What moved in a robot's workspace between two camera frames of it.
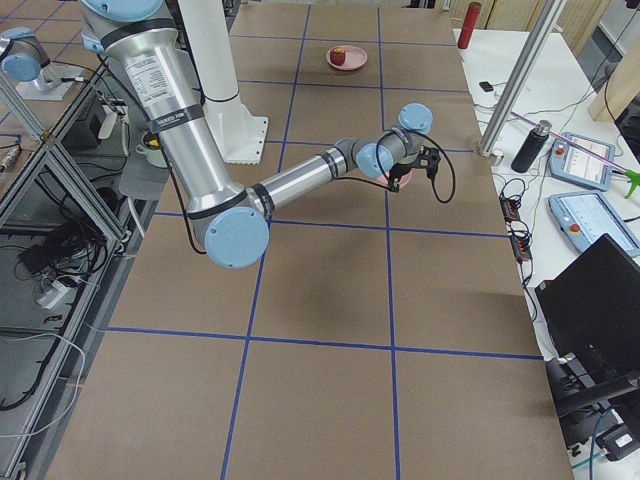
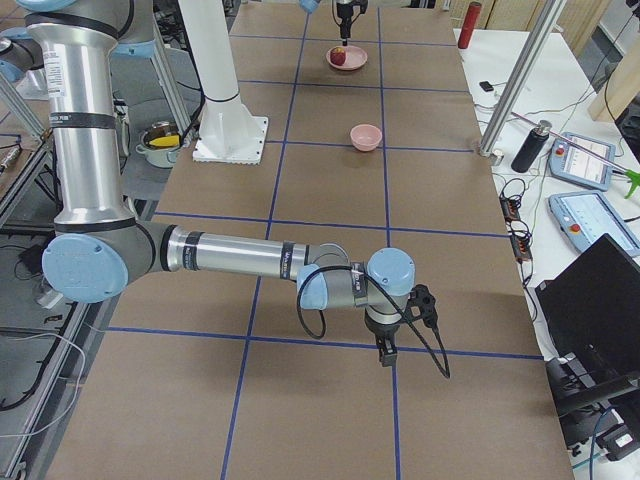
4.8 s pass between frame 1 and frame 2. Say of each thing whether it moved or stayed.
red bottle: stayed
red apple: stayed
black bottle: stayed
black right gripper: moved
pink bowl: moved
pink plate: stayed
